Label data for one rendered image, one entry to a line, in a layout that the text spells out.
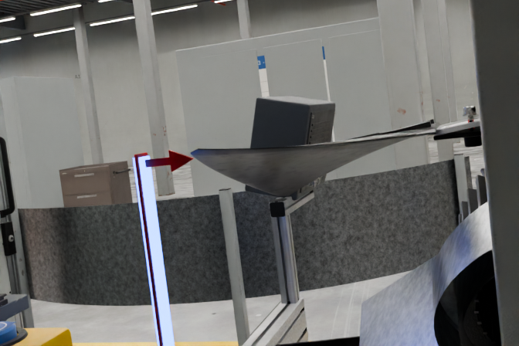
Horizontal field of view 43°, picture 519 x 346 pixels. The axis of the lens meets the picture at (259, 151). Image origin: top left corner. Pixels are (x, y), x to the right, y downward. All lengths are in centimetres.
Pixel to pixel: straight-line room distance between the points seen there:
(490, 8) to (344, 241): 224
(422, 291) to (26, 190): 980
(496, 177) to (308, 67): 644
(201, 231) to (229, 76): 467
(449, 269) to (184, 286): 211
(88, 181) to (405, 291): 689
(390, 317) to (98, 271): 211
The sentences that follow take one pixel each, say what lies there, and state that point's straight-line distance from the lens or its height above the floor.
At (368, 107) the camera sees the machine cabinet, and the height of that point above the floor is 117.
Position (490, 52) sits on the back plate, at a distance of 30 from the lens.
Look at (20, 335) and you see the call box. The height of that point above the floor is 107.
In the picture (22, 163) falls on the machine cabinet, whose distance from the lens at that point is 1031.
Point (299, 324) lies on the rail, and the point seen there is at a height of 82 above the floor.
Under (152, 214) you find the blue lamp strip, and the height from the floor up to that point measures 112.
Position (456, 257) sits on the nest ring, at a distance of 45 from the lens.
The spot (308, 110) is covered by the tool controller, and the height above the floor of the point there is 122.
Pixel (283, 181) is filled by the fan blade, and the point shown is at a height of 114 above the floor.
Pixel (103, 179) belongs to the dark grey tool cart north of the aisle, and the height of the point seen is 74.
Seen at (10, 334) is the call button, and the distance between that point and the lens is 54.
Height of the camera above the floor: 122
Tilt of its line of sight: 3 degrees down
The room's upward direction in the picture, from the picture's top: 7 degrees counter-clockwise
